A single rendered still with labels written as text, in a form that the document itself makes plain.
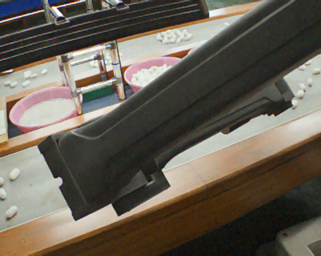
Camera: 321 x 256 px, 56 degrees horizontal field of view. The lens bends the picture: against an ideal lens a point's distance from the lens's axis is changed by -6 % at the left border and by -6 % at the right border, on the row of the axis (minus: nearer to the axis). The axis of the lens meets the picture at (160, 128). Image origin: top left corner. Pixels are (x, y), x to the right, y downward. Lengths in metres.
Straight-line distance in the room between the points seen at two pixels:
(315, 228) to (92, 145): 0.90
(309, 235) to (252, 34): 0.89
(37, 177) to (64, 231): 0.24
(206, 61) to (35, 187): 0.72
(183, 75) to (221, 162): 0.59
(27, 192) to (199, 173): 0.44
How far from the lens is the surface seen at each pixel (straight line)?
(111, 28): 0.80
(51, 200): 0.83
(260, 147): 0.85
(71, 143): 0.27
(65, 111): 1.18
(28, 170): 0.95
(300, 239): 1.04
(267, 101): 0.56
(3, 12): 1.32
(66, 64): 0.99
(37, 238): 0.73
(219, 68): 0.21
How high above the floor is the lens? 1.30
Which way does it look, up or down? 35 degrees down
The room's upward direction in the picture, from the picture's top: 7 degrees counter-clockwise
